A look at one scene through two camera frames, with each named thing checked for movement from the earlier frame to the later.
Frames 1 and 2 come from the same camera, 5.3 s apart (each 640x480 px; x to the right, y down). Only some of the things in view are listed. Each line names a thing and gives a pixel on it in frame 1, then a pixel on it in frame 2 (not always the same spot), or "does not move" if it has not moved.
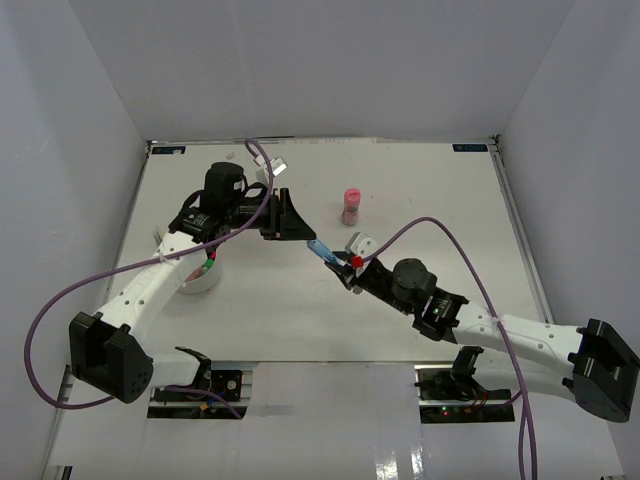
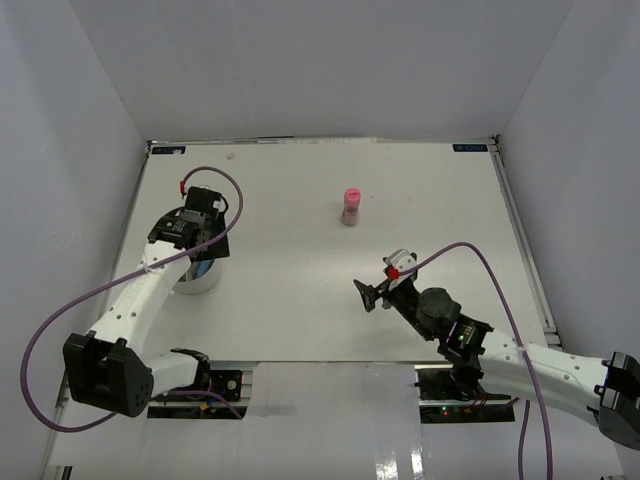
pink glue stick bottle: [350, 213] does not move
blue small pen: [322, 250] -> [203, 266]
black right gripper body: [376, 280] -> [404, 298]
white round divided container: [208, 280] does not move
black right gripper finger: [344, 273] -> [368, 294]
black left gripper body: [268, 222] -> [217, 248]
